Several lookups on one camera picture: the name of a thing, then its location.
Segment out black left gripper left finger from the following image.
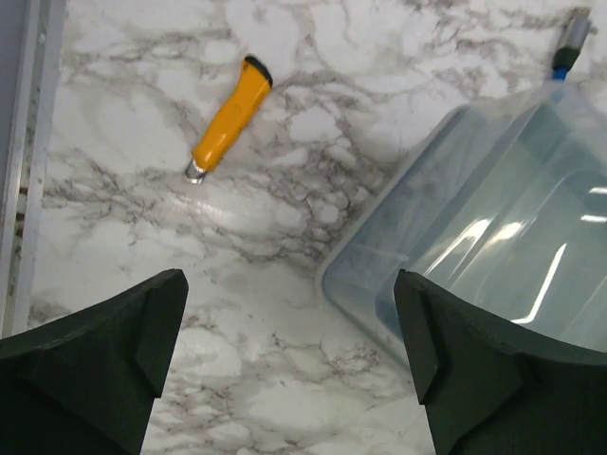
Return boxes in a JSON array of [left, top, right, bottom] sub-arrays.
[[1, 269, 189, 454]]

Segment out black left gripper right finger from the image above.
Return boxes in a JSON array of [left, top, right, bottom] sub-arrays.
[[394, 270, 606, 454]]

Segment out blue cable lock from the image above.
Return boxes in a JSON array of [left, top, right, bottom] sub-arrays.
[[550, 9, 591, 81]]

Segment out clear plastic storage box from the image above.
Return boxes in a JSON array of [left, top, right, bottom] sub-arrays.
[[317, 82, 606, 361]]

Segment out yellow handled pliers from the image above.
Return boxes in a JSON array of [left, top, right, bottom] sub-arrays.
[[185, 54, 273, 184]]

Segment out aluminium frame rail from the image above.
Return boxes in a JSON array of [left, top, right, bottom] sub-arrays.
[[1, 0, 66, 337]]

